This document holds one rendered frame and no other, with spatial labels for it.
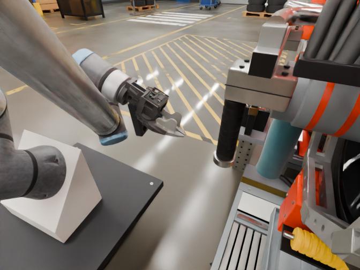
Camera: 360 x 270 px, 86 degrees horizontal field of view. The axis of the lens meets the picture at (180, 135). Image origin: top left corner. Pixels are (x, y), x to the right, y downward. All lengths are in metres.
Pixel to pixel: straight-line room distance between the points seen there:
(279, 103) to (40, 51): 0.32
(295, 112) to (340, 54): 0.21
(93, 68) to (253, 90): 0.43
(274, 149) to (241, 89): 0.42
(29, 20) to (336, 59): 0.34
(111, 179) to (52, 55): 0.75
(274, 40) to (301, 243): 0.50
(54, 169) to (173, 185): 0.76
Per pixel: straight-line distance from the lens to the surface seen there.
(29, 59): 0.33
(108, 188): 0.98
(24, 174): 0.72
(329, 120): 0.46
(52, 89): 0.38
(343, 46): 0.27
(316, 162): 0.72
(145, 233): 1.16
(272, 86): 0.29
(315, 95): 0.44
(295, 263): 0.96
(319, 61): 0.26
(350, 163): 0.74
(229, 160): 0.40
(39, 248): 0.94
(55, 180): 0.77
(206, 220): 1.19
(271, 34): 0.28
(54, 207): 0.83
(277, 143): 0.67
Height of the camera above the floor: 1.05
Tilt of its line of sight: 39 degrees down
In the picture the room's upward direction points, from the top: straight up
